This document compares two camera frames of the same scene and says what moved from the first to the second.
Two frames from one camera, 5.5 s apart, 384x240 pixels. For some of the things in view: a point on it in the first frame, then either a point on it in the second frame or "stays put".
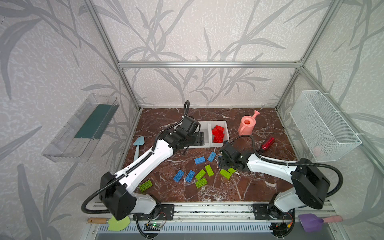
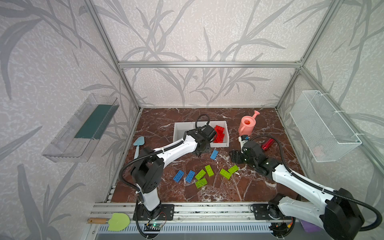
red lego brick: (218, 130) stays put
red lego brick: (218, 138) stays put
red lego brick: (218, 131) stays put
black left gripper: (196, 139) -> (202, 149)
